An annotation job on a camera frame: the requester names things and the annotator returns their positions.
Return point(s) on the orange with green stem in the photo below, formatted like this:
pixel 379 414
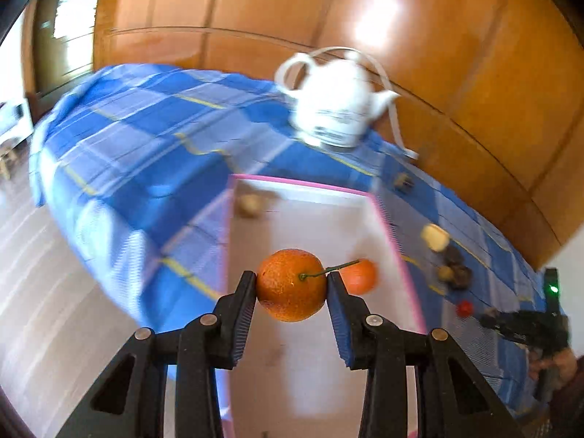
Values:
pixel 289 289

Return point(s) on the white box with pink rim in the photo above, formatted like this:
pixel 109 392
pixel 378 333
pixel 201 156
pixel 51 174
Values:
pixel 310 219

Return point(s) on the person's right hand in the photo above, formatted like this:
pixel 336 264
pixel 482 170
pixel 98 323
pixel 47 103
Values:
pixel 568 365

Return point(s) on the small orange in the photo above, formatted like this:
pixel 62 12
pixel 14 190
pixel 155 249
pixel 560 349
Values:
pixel 361 278

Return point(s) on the blue plaid tablecloth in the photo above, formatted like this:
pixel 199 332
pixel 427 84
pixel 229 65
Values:
pixel 137 146

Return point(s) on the small dark fruit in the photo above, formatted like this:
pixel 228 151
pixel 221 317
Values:
pixel 454 255
pixel 404 181

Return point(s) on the white furniture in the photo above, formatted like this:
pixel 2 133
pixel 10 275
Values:
pixel 13 121

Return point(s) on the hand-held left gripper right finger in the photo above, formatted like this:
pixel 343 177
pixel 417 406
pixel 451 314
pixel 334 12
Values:
pixel 340 324

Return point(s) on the red cherry tomato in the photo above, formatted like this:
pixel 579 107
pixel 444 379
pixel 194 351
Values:
pixel 464 309

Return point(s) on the white electric kettle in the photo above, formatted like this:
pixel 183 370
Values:
pixel 333 105

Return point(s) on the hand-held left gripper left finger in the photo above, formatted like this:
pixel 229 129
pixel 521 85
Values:
pixel 242 317

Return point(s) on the pale yellow fruit piece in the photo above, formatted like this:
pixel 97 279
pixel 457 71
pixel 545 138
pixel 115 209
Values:
pixel 435 236

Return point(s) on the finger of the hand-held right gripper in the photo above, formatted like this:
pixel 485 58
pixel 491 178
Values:
pixel 515 325

